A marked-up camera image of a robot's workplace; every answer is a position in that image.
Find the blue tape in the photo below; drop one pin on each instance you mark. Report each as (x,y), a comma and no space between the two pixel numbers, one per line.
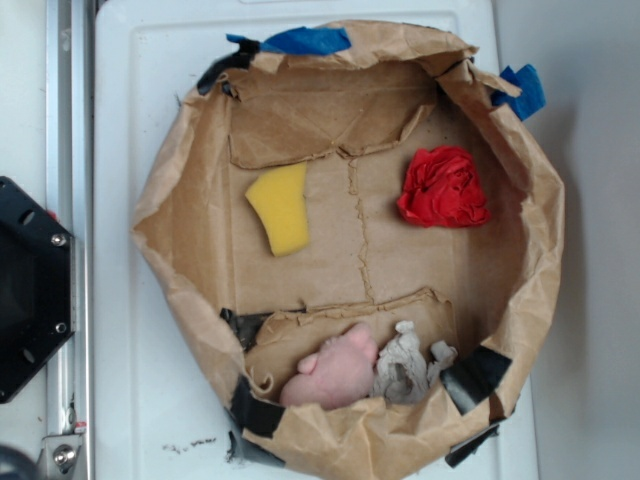
(531,98)
(320,41)

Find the blue tape right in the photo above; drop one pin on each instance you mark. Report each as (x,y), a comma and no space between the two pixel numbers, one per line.
(531,98)

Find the aluminium rail frame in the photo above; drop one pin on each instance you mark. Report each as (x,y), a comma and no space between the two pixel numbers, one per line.
(68,446)

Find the red crumpled paper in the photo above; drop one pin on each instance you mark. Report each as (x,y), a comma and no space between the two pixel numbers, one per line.
(442,188)

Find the white paper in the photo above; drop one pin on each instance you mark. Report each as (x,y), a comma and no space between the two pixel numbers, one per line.
(402,374)

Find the pink plush toy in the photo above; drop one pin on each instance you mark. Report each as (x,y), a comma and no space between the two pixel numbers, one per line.
(340,373)

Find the blue tape top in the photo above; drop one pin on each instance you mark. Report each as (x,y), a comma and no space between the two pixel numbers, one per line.
(320,41)

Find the brown paper bag bin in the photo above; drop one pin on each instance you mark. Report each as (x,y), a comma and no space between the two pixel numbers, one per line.
(356,118)

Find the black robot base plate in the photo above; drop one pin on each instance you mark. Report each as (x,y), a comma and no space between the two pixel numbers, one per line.
(36,288)

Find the yellow sponge piece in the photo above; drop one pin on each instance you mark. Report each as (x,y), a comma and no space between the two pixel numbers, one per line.
(277,197)

